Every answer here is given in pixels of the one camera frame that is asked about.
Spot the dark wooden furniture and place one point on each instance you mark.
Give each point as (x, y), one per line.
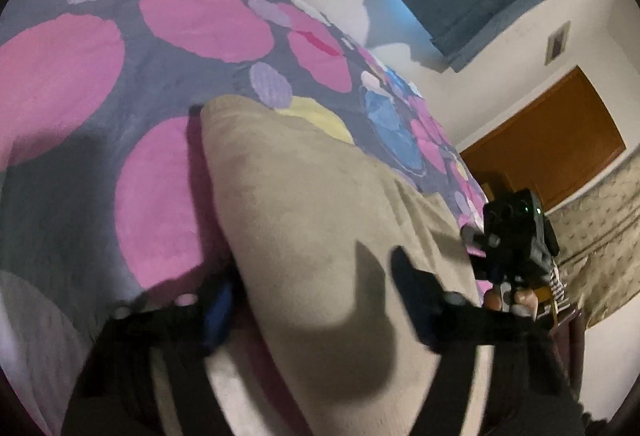
(575, 351)

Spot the person's right hand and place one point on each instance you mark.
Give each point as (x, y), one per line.
(522, 301)

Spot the brown wooden door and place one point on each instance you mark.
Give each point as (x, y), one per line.
(550, 140)

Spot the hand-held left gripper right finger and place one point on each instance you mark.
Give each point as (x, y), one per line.
(415, 298)

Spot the beige small garment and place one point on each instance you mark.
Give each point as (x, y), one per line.
(300, 216)

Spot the dotted colourful blanket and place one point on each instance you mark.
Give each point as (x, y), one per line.
(75, 165)

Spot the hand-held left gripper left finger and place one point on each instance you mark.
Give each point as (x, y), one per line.
(217, 316)

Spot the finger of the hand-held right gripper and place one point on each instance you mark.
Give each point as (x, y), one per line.
(489, 270)
(477, 236)

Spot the patterned beige cloth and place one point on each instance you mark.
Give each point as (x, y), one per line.
(600, 236)

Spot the wall light switch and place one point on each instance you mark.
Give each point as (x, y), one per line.
(557, 41)

